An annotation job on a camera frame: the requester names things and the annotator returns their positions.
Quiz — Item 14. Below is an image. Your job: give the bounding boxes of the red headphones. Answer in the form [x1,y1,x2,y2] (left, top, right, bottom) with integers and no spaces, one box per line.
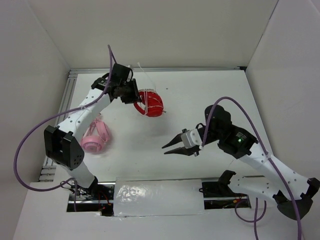
[133,89,165,118]

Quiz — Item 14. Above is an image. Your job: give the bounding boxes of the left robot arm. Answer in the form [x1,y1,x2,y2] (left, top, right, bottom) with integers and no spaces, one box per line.
[44,63,141,200]

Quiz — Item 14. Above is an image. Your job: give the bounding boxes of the aluminium frame rail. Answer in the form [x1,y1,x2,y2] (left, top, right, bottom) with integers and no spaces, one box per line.
[37,65,247,182]

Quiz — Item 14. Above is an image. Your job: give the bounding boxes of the white taped cover plate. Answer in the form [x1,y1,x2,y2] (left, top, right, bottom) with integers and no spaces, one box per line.
[113,179,205,217]

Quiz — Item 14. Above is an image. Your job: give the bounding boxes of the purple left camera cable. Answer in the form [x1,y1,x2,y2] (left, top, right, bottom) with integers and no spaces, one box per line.
[13,44,118,211]

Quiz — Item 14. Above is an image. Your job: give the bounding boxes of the white headphone cable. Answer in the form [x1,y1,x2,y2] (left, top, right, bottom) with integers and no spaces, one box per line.
[136,62,167,117]

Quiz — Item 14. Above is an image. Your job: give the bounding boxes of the purple camera cable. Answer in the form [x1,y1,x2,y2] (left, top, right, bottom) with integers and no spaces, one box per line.
[13,44,118,211]
[199,96,303,240]

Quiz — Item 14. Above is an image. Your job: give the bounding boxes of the pink headphones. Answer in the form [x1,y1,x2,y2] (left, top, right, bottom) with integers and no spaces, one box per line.
[80,114,112,154]

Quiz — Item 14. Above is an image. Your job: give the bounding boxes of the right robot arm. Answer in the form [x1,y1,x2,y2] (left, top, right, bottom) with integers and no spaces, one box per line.
[164,105,320,220]

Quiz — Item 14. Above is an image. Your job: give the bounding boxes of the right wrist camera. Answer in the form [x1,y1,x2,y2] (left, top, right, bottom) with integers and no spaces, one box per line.
[181,129,203,150]

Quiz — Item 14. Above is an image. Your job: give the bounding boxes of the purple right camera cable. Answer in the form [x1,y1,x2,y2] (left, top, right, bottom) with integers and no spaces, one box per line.
[199,96,303,240]

